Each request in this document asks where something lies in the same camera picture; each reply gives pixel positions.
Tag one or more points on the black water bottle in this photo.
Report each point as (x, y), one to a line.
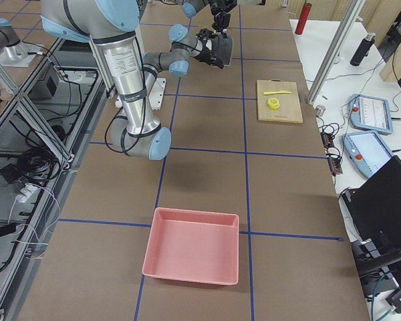
(363, 49)

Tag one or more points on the dark grey cloth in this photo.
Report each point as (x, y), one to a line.
(225, 49)

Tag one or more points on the yellow lemon slice toy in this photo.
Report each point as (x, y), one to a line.
(273, 103)

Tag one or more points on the yellow plastic knife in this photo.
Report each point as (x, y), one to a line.
(266, 93)

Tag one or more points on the red cylinder bottle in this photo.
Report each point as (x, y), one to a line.
(305, 11)

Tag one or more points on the blue teach pendant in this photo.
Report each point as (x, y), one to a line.
(367, 150)
(370, 113)

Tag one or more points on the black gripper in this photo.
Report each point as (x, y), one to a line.
(211, 49)
(219, 17)

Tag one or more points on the black laptop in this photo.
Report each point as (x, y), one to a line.
(375, 207)

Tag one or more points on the wooden cutting board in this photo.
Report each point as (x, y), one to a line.
(290, 108)

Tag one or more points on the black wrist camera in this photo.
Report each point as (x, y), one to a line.
(206, 34)

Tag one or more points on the aluminium frame post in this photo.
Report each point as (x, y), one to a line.
(334, 48)

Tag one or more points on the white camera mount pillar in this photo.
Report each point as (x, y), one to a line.
(155, 87)

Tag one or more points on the near blue teach pendant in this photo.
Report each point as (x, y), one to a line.
(367, 150)

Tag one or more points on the far blue teach pendant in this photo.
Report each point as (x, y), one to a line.
(370, 113)

